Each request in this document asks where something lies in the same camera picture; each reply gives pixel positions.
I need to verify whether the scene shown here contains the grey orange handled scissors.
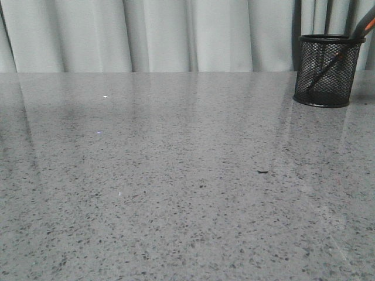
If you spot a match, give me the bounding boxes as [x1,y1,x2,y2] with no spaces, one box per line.
[308,6,374,91]

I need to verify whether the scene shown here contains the black mesh pen bucket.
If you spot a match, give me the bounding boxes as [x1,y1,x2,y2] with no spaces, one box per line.
[293,35,366,108]

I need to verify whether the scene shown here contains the light grey curtain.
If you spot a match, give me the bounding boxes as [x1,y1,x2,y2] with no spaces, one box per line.
[1,1,373,73]

